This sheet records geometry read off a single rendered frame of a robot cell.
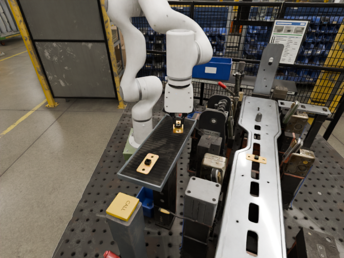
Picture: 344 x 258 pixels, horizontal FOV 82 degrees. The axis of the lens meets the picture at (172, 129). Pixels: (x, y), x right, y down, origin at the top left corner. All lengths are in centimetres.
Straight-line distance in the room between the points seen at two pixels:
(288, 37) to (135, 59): 116
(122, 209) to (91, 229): 56
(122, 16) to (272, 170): 89
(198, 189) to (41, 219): 173
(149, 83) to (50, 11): 252
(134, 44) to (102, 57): 228
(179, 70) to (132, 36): 42
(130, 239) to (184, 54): 53
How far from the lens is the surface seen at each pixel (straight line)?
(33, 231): 212
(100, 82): 343
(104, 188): 120
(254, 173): 89
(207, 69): 164
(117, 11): 97
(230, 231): 69
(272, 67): 152
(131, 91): 102
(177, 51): 62
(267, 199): 80
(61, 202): 220
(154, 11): 73
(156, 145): 69
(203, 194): 61
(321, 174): 150
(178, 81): 64
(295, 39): 177
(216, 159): 77
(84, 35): 328
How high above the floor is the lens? 159
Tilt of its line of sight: 34 degrees down
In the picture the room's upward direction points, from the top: straight up
